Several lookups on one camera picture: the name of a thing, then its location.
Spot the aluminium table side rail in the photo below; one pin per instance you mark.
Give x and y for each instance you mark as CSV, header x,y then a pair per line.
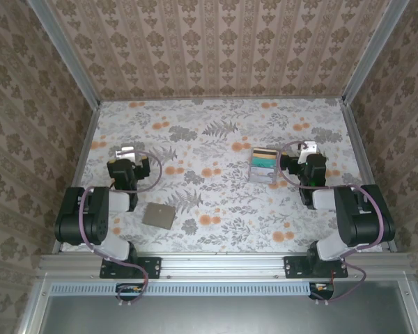
x,y
78,174
358,153

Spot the clear acrylic card stand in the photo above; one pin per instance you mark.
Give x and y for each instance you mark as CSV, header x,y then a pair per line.
x,y
277,170

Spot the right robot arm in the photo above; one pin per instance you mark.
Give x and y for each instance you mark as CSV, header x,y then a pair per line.
x,y
362,222

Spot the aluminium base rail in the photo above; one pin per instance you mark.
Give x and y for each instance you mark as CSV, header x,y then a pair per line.
x,y
223,266

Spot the gold card with black stripe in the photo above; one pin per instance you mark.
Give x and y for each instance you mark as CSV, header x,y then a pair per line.
x,y
264,150

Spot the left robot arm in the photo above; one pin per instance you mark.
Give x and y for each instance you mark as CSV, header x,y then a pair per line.
x,y
90,222

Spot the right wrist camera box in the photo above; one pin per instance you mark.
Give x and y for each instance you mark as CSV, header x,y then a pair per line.
x,y
309,147

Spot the aluminium frame post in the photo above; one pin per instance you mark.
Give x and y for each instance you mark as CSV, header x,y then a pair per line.
x,y
374,52
67,52

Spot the grey metal panel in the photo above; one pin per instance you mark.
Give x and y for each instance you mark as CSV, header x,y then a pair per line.
x,y
223,316

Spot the white grey printed card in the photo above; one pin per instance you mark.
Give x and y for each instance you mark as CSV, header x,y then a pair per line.
x,y
262,174

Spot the black connector board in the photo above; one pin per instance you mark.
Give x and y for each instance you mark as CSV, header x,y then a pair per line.
x,y
322,291
130,292

